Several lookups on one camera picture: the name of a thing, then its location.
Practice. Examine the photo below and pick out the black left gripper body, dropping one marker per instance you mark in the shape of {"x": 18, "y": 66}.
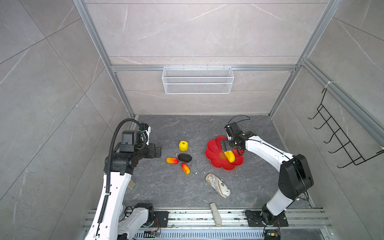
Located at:
{"x": 147, "y": 151}

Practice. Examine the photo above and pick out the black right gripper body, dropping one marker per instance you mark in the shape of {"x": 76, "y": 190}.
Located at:
{"x": 231, "y": 141}

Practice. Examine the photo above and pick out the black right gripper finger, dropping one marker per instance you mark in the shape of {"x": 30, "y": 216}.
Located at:
{"x": 240, "y": 152}
{"x": 224, "y": 146}

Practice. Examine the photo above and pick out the yellow fake lemon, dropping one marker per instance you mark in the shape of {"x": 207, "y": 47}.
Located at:
{"x": 183, "y": 146}

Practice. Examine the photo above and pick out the dark fake avocado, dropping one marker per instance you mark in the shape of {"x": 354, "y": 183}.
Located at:
{"x": 185, "y": 158}

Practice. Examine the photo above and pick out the red-orange fake fruit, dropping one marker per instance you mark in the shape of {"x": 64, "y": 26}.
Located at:
{"x": 173, "y": 161}
{"x": 185, "y": 169}

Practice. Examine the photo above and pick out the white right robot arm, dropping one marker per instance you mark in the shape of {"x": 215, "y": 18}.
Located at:
{"x": 295, "y": 177}

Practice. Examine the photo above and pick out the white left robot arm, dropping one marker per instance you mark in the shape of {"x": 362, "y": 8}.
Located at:
{"x": 114, "y": 220}

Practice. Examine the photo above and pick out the red flower-shaped fruit bowl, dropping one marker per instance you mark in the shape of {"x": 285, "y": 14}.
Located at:
{"x": 217, "y": 157}

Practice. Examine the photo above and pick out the crumpled newspaper-print bag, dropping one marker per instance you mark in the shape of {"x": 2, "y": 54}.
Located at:
{"x": 218, "y": 185}

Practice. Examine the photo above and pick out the beige remote-like bar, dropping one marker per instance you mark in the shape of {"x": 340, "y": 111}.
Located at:
{"x": 216, "y": 215}

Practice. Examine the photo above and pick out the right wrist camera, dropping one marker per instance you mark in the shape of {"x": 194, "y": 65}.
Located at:
{"x": 233, "y": 131}

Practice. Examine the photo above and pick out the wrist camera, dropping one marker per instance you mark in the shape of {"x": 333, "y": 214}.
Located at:
{"x": 145, "y": 130}
{"x": 233, "y": 131}

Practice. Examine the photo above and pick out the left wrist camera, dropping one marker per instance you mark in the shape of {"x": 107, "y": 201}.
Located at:
{"x": 145, "y": 130}

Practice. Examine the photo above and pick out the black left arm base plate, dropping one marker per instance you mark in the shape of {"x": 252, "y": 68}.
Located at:
{"x": 155, "y": 218}

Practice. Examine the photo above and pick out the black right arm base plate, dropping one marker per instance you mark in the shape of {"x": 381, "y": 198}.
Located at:
{"x": 265, "y": 218}

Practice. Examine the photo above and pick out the white wire mesh basket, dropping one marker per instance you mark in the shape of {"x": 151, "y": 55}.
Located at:
{"x": 197, "y": 80}

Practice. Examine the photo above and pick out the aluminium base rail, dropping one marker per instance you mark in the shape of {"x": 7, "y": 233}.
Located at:
{"x": 235, "y": 218}

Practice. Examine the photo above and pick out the black wire hook rack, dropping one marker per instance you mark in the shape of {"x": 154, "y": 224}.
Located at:
{"x": 339, "y": 136}

